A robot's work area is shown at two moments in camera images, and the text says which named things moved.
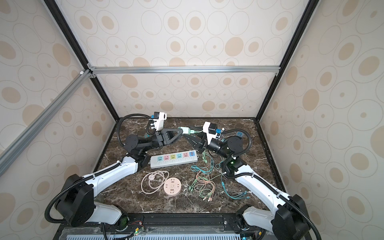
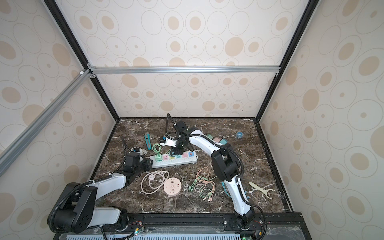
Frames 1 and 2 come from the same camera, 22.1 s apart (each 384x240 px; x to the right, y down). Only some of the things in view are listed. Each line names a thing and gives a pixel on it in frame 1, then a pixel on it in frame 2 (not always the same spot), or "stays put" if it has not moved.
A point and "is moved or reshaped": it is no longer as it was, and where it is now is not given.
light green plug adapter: x=186 y=130 is moved or reshaped
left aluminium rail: x=11 y=152 stays put
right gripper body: x=205 y=145 to x=179 y=148
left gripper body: x=156 y=140 to x=144 y=166
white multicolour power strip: x=173 y=159 stays put
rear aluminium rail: x=182 y=69 stays put
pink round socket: x=172 y=186 stays put
